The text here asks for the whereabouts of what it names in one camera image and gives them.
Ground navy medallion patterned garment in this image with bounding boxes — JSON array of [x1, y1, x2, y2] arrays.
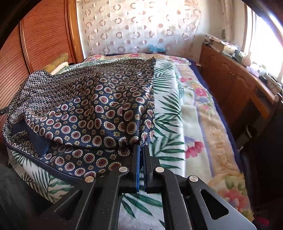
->
[[2, 58, 156, 182]]

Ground palm leaf patterned bedspread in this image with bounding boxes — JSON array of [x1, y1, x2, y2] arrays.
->
[[9, 58, 185, 229]]

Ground floral bed blanket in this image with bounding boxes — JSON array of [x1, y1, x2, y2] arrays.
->
[[83, 52, 254, 222]]

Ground wooden sideboard cabinet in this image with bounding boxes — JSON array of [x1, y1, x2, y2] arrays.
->
[[199, 45, 280, 139]]

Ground olive brown knitted cloth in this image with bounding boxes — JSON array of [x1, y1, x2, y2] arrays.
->
[[41, 52, 69, 73]]

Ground cardboard box on sideboard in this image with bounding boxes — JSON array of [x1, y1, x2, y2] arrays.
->
[[209, 36, 238, 55]]

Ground teal object behind bed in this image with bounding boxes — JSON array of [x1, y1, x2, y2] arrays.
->
[[148, 45, 166, 54]]

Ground sheer circle patterned curtain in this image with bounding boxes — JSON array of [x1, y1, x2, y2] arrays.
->
[[77, 1, 201, 57]]

